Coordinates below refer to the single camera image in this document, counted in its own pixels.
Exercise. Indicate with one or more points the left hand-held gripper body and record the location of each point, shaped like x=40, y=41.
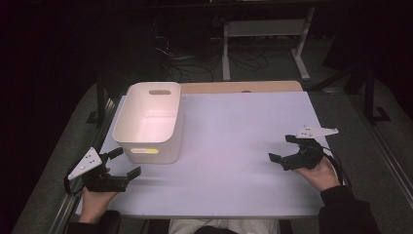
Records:
x=104, y=183

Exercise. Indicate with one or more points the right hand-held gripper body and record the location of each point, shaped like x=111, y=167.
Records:
x=302, y=159

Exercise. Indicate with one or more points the yellow shuttlecock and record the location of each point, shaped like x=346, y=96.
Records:
x=147, y=151

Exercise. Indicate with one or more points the white plastic storage bin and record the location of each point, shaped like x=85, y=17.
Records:
x=147, y=128

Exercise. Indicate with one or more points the person's left hand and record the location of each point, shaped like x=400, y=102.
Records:
x=95, y=204

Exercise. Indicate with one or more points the person's right hand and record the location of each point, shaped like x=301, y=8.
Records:
x=319, y=177

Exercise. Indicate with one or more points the black metal stand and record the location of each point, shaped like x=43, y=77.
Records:
x=101, y=97
x=369, y=97

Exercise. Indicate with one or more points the person's lap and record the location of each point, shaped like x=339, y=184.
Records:
x=253, y=226

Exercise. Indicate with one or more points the metal floor rail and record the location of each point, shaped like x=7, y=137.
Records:
x=63, y=214
x=389, y=162

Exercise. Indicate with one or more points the white desk frame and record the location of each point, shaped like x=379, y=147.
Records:
x=264, y=28

